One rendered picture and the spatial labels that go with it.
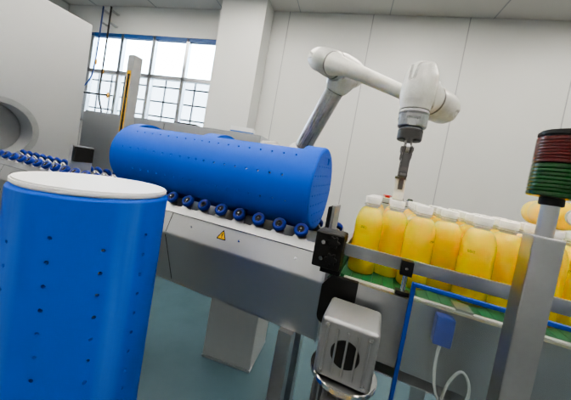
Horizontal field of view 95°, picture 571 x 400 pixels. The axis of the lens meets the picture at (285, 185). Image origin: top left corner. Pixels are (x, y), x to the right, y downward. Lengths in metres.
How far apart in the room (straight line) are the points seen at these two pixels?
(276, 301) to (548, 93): 4.05
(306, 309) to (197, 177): 0.56
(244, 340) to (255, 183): 1.08
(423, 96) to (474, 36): 3.44
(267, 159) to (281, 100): 3.14
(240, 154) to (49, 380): 0.66
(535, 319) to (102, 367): 0.76
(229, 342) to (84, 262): 1.26
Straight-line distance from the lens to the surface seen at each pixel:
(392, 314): 0.71
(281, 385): 1.05
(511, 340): 0.58
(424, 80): 0.95
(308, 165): 0.79
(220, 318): 1.71
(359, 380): 0.63
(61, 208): 0.58
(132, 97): 2.03
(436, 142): 3.86
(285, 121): 3.86
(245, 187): 0.85
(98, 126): 3.67
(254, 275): 0.90
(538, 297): 0.56
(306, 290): 0.84
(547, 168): 0.54
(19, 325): 0.68
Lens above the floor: 1.13
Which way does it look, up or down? 3 degrees down
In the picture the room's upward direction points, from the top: 10 degrees clockwise
